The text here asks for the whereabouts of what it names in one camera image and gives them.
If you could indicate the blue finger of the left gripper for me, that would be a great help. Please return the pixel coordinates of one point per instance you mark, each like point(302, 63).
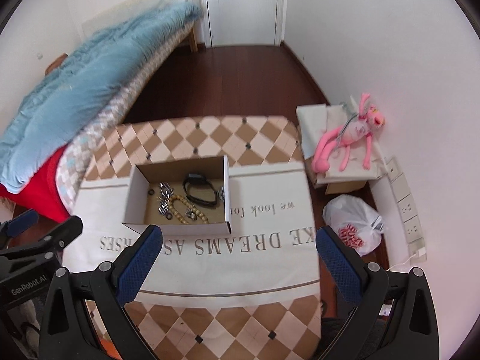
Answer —
point(14, 227)

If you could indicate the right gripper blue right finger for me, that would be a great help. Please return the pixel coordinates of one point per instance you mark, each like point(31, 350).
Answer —
point(342, 262)

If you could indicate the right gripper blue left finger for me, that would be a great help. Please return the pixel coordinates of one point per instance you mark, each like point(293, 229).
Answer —
point(134, 263)

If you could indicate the small silver earring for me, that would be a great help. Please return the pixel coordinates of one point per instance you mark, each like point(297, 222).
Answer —
point(191, 215)

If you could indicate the black fitness band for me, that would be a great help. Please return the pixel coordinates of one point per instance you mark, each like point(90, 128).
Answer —
point(200, 191)

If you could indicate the red blanket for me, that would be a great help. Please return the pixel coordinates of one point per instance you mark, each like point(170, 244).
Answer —
point(41, 193)

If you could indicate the white plastic shopping bag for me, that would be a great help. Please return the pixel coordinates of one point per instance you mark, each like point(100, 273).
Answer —
point(355, 222)

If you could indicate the checkered bed sheet mattress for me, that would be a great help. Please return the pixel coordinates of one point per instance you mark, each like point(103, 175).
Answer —
point(75, 160)

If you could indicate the white power strip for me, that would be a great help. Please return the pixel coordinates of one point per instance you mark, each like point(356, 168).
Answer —
point(404, 201)

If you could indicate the checkered tablecloth with text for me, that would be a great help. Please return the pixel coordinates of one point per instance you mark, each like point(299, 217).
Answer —
point(254, 294)

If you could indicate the white cardboard box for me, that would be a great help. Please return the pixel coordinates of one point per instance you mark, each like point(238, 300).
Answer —
point(156, 197)

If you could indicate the light blue quilt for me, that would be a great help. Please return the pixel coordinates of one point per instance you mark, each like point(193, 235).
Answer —
point(67, 99)

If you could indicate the pink panther plush toy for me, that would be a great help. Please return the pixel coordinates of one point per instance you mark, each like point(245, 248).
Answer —
point(361, 126)

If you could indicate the white cloth covered box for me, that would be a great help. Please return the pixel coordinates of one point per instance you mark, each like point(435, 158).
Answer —
point(314, 122)

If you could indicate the brown pillow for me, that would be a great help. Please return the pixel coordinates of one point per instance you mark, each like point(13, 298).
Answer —
point(55, 64)

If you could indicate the white door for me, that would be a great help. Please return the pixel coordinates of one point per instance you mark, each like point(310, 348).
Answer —
point(244, 22)

